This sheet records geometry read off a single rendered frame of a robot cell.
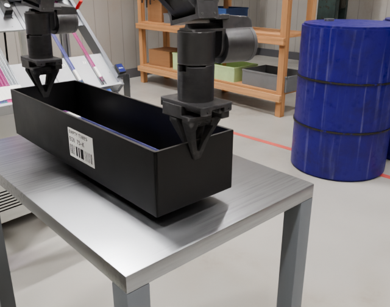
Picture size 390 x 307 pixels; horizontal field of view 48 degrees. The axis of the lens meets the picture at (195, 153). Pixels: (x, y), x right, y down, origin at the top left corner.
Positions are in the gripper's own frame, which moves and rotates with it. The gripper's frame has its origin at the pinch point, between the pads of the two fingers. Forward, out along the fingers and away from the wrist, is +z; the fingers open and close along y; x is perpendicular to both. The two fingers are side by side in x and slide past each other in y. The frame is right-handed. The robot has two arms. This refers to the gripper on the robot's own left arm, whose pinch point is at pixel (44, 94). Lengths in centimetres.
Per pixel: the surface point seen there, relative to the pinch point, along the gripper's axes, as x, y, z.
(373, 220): -165, -17, 87
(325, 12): -462, 215, -2
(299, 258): -24, -63, 27
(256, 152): -196, 90, 87
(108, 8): -254, 384, -2
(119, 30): -269, 385, 25
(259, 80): -285, 166, 55
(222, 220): -3, -61, 11
